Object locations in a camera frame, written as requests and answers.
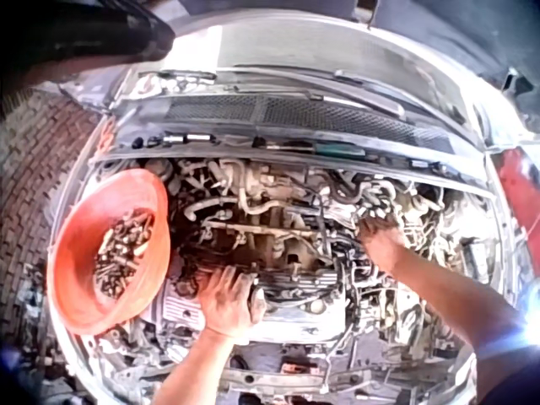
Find person's right hand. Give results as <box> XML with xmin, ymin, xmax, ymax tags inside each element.
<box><xmin>357</xmin><ymin>216</ymin><xmax>409</xmax><ymax>273</ymax></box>

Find person's left hand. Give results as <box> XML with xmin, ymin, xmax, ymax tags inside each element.
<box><xmin>197</xmin><ymin>265</ymin><xmax>267</xmax><ymax>339</ymax></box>

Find black cowl grille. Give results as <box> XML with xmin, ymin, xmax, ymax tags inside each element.
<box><xmin>163</xmin><ymin>94</ymin><xmax>456</xmax><ymax>154</ymax></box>

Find black wiper blade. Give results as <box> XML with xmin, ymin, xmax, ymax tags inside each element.
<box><xmin>213</xmin><ymin>64</ymin><xmax>407</xmax><ymax>120</ymax></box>
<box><xmin>334</xmin><ymin>68</ymin><xmax>467</xmax><ymax>126</ymax></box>

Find red vehicle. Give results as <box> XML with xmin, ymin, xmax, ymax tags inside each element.
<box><xmin>490</xmin><ymin>146</ymin><xmax>540</xmax><ymax>258</ymax></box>

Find silver car body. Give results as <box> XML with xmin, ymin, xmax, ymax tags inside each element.
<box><xmin>46</xmin><ymin>12</ymin><xmax>540</xmax><ymax>405</ymax></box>

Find black side mirror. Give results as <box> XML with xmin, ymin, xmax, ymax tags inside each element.
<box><xmin>500</xmin><ymin>68</ymin><xmax>535</xmax><ymax>101</ymax></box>

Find chrome socket extension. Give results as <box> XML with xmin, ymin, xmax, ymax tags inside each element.
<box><xmin>161</xmin><ymin>132</ymin><xmax>213</xmax><ymax>145</ymax></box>

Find heap of metal bolts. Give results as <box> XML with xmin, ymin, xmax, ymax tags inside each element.
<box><xmin>92</xmin><ymin>208</ymin><xmax>155</xmax><ymax>299</ymax></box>

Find orange plastic bowl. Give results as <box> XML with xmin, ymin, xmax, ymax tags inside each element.
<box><xmin>46</xmin><ymin>168</ymin><xmax>172</xmax><ymax>337</ymax></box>

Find raised dark car hood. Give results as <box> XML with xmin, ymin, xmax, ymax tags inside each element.
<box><xmin>0</xmin><ymin>0</ymin><xmax>176</xmax><ymax>88</ymax></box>

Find car engine with hoses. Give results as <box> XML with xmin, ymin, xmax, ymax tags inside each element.
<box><xmin>162</xmin><ymin>156</ymin><xmax>469</xmax><ymax>351</ymax></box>

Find green handled screwdriver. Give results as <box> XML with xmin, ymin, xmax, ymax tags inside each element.
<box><xmin>256</xmin><ymin>141</ymin><xmax>369</xmax><ymax>160</ymax></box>

